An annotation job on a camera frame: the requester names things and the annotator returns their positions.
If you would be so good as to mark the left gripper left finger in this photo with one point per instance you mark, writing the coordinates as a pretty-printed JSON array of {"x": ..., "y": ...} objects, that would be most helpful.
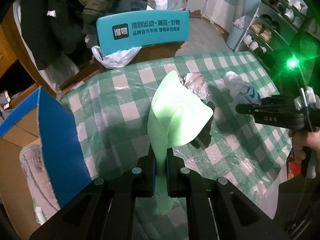
[{"x": 120, "y": 196}]

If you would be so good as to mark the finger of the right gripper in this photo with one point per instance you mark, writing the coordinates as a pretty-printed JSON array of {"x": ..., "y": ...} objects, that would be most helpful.
[{"x": 248, "y": 109}]

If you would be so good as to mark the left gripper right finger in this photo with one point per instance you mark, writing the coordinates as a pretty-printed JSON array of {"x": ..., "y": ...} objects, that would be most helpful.
[{"x": 183, "y": 182}]

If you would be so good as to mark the blue white striped cloth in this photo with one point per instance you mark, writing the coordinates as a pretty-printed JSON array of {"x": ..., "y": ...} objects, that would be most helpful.
[{"x": 241, "y": 91}]

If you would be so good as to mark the light green foam sheet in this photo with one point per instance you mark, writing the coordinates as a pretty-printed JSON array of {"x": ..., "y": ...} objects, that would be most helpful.
[{"x": 176, "y": 117}]

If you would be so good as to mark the large grey sock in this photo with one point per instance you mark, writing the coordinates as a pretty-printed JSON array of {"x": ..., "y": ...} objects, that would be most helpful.
[{"x": 37, "y": 178}]

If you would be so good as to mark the person right hand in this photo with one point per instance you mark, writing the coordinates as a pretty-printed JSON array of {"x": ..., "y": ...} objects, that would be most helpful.
[{"x": 302, "y": 139}]

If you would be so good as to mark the crumpled white plastic bag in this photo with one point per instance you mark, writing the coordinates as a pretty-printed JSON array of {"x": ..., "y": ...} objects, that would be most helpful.
[{"x": 196, "y": 83}]

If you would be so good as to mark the red packet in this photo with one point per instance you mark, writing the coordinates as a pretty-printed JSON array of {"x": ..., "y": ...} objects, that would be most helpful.
[{"x": 293, "y": 168}]

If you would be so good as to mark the light blue bin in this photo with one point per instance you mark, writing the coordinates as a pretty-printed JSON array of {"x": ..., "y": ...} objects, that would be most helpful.
[{"x": 236, "y": 32}]

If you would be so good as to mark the shoe rack with shoes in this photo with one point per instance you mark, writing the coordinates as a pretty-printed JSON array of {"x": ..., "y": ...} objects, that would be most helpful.
[{"x": 271, "y": 29}]

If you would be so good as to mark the green checkered plastic tablecloth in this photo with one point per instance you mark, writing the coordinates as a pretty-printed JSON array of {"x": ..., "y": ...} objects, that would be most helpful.
[{"x": 112, "y": 110}]

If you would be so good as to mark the teal printed shoe box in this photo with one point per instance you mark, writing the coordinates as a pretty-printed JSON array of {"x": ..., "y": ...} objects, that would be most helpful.
[{"x": 132, "y": 29}]

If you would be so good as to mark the blue cardboard box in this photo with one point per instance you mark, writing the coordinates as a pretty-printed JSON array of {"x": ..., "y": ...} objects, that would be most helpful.
[{"x": 39, "y": 120}]

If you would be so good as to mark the hanging dark coats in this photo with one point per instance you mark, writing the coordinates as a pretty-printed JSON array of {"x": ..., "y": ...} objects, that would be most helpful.
[{"x": 52, "y": 28}]

